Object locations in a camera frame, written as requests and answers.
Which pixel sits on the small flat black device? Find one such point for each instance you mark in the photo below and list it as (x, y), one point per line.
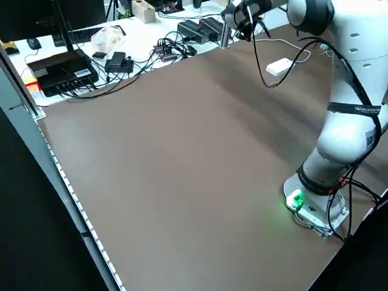
(99, 55)

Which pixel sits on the small black adapter box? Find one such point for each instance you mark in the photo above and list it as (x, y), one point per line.
(116, 62)

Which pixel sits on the clear plastic bag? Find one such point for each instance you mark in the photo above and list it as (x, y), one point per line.
(109, 36)

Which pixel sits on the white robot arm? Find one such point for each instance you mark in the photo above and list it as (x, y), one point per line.
(342, 136)

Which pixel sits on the reddish usb hub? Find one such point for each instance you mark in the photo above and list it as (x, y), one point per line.
(165, 56)

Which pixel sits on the black tripod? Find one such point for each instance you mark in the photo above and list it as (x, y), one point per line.
(112, 9)

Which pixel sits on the pale blue phone charger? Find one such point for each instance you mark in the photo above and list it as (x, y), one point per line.
(323, 47)

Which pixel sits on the white power strip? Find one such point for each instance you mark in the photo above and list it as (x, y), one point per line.
(279, 67)

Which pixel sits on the black monitor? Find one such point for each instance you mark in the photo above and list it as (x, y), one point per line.
(30, 15)

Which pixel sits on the black network switch box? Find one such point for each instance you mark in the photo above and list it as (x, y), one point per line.
(60, 69)

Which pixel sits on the black power brick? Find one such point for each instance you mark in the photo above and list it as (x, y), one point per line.
(191, 30)
(213, 25)

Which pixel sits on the aluminium post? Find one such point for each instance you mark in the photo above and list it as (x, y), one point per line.
(226, 36)

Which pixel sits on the black computer mouse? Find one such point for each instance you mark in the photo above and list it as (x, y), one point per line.
(34, 43)

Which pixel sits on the black keyboard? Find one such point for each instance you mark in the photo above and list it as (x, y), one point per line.
(85, 34)

